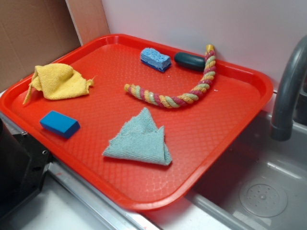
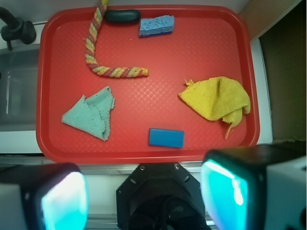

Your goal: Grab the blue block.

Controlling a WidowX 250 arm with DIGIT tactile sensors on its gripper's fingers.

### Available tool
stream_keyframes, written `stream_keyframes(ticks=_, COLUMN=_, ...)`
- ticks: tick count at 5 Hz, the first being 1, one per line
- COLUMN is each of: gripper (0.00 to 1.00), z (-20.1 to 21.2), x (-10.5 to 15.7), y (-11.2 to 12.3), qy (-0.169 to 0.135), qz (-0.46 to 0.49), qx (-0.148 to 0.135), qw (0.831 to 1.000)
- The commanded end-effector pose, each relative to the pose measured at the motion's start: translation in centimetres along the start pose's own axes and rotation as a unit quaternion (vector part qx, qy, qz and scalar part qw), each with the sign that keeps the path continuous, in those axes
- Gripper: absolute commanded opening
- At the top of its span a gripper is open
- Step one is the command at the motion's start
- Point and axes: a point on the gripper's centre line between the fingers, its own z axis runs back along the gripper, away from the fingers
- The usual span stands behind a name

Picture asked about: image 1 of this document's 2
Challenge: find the light teal folded cloth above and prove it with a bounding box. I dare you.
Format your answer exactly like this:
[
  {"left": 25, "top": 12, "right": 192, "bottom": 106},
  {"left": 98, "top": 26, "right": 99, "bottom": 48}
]
[{"left": 103, "top": 108, "right": 172, "bottom": 166}]

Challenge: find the grey faucet spout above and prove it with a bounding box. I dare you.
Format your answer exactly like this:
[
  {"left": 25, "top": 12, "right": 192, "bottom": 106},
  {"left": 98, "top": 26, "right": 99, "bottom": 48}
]
[{"left": 270, "top": 36, "right": 307, "bottom": 141}]

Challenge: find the brown cardboard panel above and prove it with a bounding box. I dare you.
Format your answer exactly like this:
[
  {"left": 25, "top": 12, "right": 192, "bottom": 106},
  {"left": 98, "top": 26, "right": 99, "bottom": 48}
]
[{"left": 0, "top": 0, "right": 109, "bottom": 92}]

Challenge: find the yellow terry cloth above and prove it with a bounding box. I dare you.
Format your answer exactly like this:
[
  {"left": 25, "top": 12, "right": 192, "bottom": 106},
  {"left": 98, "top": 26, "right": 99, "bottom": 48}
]
[{"left": 23, "top": 63, "right": 94, "bottom": 104}]

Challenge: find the blue sponge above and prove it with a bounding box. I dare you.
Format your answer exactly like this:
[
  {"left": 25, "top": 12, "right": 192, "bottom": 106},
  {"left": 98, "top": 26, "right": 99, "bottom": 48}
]
[{"left": 140, "top": 48, "right": 172, "bottom": 72}]

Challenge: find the multicolour twisted rope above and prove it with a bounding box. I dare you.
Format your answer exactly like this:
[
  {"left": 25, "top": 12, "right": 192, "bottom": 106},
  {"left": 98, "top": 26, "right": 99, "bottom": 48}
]
[{"left": 124, "top": 44, "right": 217, "bottom": 109}]

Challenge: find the blue rectangular block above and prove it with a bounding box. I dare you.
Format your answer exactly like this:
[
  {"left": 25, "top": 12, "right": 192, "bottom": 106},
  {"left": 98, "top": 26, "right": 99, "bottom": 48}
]
[{"left": 40, "top": 111, "right": 81, "bottom": 139}]

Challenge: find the dark green oval soap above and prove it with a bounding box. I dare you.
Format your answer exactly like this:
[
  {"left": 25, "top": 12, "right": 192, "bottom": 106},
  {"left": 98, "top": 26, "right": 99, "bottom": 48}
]
[{"left": 174, "top": 52, "right": 205, "bottom": 72}]

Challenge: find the red plastic tray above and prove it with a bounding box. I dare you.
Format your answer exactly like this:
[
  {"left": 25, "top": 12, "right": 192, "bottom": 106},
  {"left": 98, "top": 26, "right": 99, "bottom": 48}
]
[{"left": 0, "top": 34, "right": 273, "bottom": 211}]

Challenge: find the grey plastic sink basin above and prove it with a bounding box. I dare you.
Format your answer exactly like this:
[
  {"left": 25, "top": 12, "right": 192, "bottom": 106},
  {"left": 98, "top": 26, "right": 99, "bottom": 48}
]
[{"left": 145, "top": 112, "right": 307, "bottom": 230}]

